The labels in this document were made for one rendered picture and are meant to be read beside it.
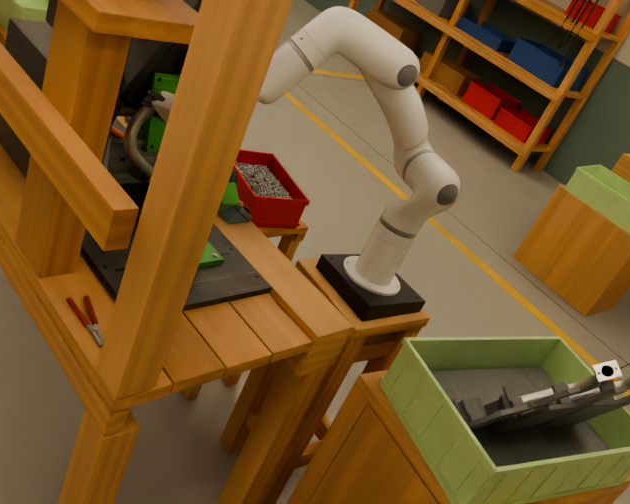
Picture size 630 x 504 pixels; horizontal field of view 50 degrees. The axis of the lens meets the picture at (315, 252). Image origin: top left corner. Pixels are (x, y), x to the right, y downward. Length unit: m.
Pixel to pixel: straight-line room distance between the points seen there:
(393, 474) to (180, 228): 0.95
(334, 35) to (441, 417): 0.92
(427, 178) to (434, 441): 0.68
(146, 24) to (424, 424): 1.10
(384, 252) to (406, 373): 0.38
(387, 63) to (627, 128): 5.56
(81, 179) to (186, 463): 1.43
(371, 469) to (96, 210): 1.03
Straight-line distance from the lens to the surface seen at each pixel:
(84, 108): 1.42
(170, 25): 1.31
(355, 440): 1.91
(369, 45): 1.60
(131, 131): 1.78
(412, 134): 1.77
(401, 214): 1.90
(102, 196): 1.22
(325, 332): 1.74
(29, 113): 1.47
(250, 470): 2.15
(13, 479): 2.36
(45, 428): 2.49
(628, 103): 7.05
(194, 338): 1.59
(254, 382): 2.33
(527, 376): 2.14
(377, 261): 1.96
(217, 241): 1.90
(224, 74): 1.02
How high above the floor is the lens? 1.91
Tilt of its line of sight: 30 degrees down
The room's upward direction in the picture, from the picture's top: 25 degrees clockwise
